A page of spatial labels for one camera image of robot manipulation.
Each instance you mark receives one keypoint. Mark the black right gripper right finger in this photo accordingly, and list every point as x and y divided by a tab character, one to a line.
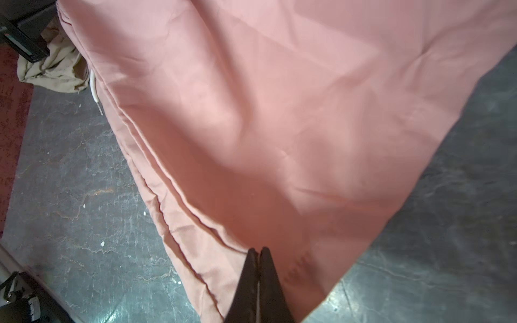
272	306

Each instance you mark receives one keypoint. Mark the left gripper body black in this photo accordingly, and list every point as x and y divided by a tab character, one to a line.
22	25

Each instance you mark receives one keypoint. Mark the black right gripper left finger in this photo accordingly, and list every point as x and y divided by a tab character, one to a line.
244	305

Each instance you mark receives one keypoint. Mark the beige shorts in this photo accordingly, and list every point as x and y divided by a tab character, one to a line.
64	70

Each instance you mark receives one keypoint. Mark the pink shorts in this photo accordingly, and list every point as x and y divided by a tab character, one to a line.
301	126

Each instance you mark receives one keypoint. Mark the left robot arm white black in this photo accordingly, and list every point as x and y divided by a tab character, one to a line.
23	298

